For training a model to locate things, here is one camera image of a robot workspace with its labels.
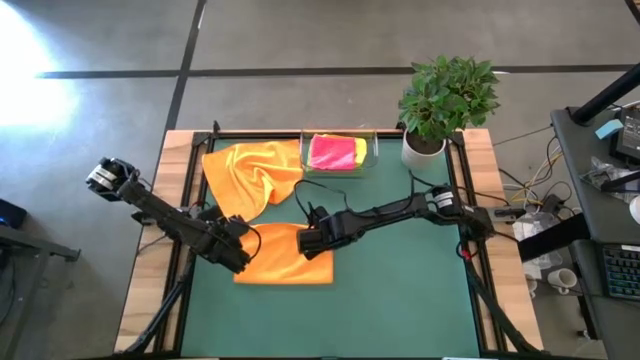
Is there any black round pole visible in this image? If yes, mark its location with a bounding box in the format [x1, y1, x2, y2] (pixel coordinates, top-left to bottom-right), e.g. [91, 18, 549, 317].
[569, 62, 640, 127]

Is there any black box with blue light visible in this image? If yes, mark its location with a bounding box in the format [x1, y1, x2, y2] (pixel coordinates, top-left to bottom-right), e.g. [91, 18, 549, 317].
[0, 198, 29, 231]

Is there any backlit black keyboard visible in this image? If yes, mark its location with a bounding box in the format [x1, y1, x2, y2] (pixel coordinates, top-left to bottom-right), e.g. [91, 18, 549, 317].
[602, 243, 640, 301]

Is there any black flat bar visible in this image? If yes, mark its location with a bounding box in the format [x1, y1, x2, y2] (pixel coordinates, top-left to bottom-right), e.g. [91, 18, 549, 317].
[517, 212, 591, 264]

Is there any grey metal cart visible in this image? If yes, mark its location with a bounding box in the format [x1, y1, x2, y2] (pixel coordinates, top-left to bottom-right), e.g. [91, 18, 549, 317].
[0, 224, 81, 360]

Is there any black aluminium table frame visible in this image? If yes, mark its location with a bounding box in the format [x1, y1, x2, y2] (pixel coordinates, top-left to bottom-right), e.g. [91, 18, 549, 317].
[114, 119, 546, 360]

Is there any yellow microfiber towel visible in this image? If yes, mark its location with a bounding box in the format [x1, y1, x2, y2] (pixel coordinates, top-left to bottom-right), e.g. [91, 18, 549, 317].
[312, 132, 369, 169]

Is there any black desktop device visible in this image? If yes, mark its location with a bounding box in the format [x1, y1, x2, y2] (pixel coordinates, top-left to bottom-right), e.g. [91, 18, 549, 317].
[609, 104, 640, 164]

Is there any blue sticky note pad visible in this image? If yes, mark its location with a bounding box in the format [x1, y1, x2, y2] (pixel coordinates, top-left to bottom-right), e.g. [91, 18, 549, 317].
[594, 118, 625, 140]

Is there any orange towel with corner label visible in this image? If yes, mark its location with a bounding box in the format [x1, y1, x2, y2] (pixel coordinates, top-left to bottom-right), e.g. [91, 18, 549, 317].
[233, 222, 335, 285]

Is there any white plant pot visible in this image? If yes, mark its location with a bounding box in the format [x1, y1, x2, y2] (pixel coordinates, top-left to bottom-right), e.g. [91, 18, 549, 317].
[401, 130, 447, 170]

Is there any clear plastic bin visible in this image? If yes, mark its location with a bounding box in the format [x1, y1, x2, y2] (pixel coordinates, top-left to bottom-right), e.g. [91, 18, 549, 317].
[298, 130, 380, 177]

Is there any clear plastic bag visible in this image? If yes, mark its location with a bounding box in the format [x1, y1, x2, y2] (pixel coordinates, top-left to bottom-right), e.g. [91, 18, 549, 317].
[579, 155, 632, 194]

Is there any dark grey side desk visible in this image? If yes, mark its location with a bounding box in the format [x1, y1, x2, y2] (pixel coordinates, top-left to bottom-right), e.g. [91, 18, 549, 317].
[549, 104, 640, 360]

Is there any green leafy plant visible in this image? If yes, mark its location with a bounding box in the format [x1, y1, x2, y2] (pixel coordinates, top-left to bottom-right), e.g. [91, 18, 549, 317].
[398, 54, 501, 144]

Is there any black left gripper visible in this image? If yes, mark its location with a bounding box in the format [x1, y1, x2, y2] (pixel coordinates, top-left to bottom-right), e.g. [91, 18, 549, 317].
[197, 204, 252, 275]

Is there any white mug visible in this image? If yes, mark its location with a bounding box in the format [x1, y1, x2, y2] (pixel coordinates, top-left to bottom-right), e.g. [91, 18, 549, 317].
[547, 268, 579, 295]

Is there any orange microfiber towel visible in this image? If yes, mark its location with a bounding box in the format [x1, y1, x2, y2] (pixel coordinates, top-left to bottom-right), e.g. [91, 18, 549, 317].
[201, 139, 305, 223]

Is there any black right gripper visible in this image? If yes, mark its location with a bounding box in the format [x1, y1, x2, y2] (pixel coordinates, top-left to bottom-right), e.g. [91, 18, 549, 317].
[296, 205, 369, 261]

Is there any pink microfiber towel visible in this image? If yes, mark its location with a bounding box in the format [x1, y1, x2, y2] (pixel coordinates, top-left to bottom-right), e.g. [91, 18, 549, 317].
[308, 134, 357, 172]

